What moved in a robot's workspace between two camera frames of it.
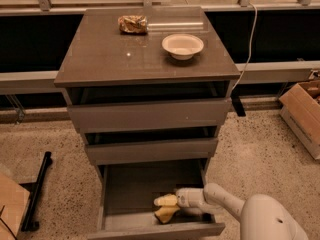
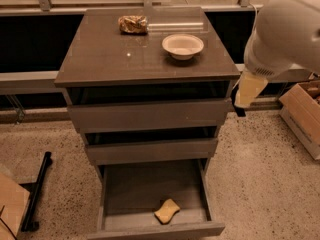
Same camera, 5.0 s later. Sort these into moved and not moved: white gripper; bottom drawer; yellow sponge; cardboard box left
Moved: white gripper
Not moved: cardboard box left; bottom drawer; yellow sponge
